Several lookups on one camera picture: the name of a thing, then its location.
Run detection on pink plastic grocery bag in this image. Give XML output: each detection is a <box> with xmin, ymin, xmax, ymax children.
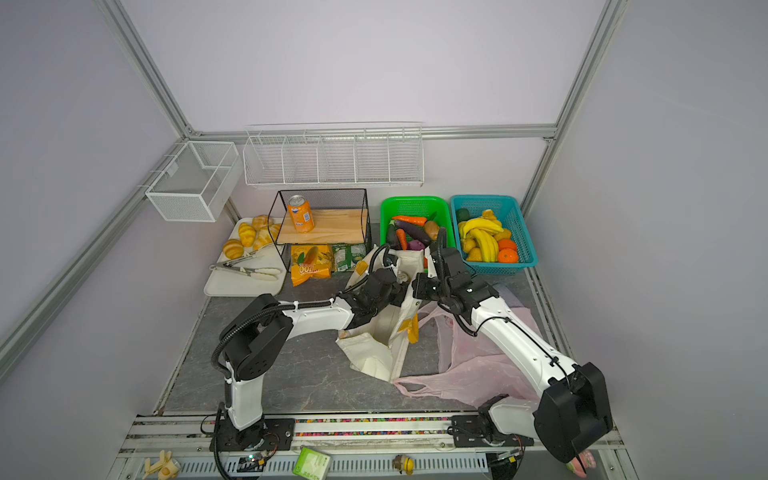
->
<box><xmin>393</xmin><ymin>307</ymin><xmax>539</xmax><ymax>407</ymax></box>

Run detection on croissant bread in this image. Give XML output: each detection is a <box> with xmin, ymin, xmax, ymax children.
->
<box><xmin>251</xmin><ymin>215</ymin><xmax>281</xmax><ymax>251</ymax></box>
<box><xmin>238</xmin><ymin>222</ymin><xmax>257</xmax><ymax>248</ymax></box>
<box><xmin>222</xmin><ymin>239</ymin><xmax>245</xmax><ymax>260</ymax></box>

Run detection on orange fruit front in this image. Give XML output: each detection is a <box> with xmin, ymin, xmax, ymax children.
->
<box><xmin>497</xmin><ymin>248</ymin><xmax>519</xmax><ymax>264</ymax></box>

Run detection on green small box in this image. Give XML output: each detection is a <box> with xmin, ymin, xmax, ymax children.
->
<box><xmin>292</xmin><ymin>447</ymin><xmax>332</xmax><ymax>480</ymax></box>

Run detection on dark purple eggplant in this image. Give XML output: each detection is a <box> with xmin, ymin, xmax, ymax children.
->
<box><xmin>391</xmin><ymin>220</ymin><xmax>432</xmax><ymax>246</ymax></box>

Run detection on white canvas tote bag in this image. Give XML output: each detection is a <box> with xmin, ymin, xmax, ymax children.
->
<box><xmin>336</xmin><ymin>244</ymin><xmax>425</xmax><ymax>383</ymax></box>

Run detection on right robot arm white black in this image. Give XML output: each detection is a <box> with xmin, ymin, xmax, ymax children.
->
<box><xmin>413</xmin><ymin>229</ymin><xmax>614</xmax><ymax>463</ymax></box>

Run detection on orange carrot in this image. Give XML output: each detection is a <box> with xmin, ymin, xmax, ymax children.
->
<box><xmin>392</xmin><ymin>215</ymin><xmax>427</xmax><ymax>227</ymax></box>

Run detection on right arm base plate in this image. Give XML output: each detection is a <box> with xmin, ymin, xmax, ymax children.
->
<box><xmin>447</xmin><ymin>414</ymin><xmax>534</xmax><ymax>448</ymax></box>

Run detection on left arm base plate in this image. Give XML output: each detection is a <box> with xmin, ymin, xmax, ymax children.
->
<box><xmin>215</xmin><ymin>418</ymin><xmax>296</xmax><ymax>452</ymax></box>

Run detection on brown potato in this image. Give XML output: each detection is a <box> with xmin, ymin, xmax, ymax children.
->
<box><xmin>423</xmin><ymin>220</ymin><xmax>440</xmax><ymax>241</ymax></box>

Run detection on purple onion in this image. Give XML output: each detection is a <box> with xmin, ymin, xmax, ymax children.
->
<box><xmin>407</xmin><ymin>239</ymin><xmax>426</xmax><ymax>251</ymax></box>

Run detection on yellow toy banana pieces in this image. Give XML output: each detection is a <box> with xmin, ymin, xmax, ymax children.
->
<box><xmin>143</xmin><ymin>450</ymin><xmax>181</xmax><ymax>480</ymax></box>

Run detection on croissant bread middle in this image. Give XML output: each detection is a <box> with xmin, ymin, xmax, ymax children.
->
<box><xmin>238</xmin><ymin>222</ymin><xmax>257</xmax><ymax>248</ymax></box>

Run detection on pink toy figure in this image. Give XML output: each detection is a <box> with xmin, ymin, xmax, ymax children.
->
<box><xmin>566</xmin><ymin>450</ymin><xmax>597</xmax><ymax>479</ymax></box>

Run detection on teal plastic basket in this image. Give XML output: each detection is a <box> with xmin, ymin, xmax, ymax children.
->
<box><xmin>450</xmin><ymin>195</ymin><xmax>538</xmax><ymax>275</ymax></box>

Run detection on black wire shelf wooden board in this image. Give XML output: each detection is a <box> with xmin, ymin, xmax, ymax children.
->
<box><xmin>269</xmin><ymin>188</ymin><xmax>373</xmax><ymax>267</ymax></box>

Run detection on green plastic basket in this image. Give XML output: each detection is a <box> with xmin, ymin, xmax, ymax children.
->
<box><xmin>378</xmin><ymin>196</ymin><xmax>457</xmax><ymax>251</ymax></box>

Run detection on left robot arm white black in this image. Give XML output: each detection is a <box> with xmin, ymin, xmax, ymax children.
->
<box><xmin>210</xmin><ymin>245</ymin><xmax>424</xmax><ymax>451</ymax></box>

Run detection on white wire wall basket long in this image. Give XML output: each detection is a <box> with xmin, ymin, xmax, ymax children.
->
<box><xmin>242</xmin><ymin>122</ymin><xmax>425</xmax><ymax>188</ymax></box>

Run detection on white mesh wall box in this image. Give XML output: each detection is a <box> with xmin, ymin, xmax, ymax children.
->
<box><xmin>145</xmin><ymin>140</ymin><xmax>244</xmax><ymax>223</ymax></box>

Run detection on yellow banana bunch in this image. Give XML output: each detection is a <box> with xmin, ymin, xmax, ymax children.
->
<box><xmin>459</xmin><ymin>217</ymin><xmax>505</xmax><ymax>263</ymax></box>

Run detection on small yellow round toy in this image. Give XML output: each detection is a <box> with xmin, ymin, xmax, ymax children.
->
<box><xmin>392</xmin><ymin>455</ymin><xmax>415</xmax><ymax>476</ymax></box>

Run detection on orange soda can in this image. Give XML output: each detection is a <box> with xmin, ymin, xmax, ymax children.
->
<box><xmin>288</xmin><ymin>195</ymin><xmax>315</xmax><ymax>233</ymax></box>

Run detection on croissant bread right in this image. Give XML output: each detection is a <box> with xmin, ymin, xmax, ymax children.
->
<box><xmin>251</xmin><ymin>215</ymin><xmax>281</xmax><ymax>251</ymax></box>

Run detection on green snack bag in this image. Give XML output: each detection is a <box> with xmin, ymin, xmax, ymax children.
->
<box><xmin>332</xmin><ymin>243</ymin><xmax>368</xmax><ymax>273</ymax></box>

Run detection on croissant bread front left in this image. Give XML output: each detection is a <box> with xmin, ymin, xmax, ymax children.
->
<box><xmin>222</xmin><ymin>239</ymin><xmax>245</xmax><ymax>260</ymax></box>

